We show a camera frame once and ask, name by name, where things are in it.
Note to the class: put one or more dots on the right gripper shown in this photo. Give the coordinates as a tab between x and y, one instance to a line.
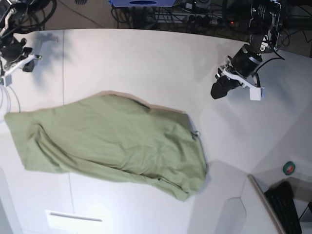
17	56

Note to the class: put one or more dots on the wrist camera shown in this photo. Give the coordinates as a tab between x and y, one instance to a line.
6	80
257	93

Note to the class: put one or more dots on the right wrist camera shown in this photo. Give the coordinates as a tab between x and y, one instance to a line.
6	80

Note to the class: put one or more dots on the black keyboard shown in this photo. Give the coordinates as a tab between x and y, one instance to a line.
281	200

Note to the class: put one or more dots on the green t-shirt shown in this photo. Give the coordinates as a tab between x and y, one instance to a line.
113	138

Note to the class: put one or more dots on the green tape roll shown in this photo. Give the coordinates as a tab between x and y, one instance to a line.
288	168

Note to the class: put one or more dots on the white table slot plate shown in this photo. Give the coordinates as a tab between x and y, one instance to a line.
79	224

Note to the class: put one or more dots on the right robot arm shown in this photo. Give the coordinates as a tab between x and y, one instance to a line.
21	17

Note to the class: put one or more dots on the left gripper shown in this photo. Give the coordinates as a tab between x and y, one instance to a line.
242	64

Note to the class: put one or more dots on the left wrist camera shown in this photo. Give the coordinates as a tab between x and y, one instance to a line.
257	93

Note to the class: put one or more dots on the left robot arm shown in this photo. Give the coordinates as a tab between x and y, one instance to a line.
264	25

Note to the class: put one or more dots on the black power strip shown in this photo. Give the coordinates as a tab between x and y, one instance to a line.
205	21

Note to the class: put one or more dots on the grey laptop edge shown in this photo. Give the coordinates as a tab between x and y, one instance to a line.
270	215

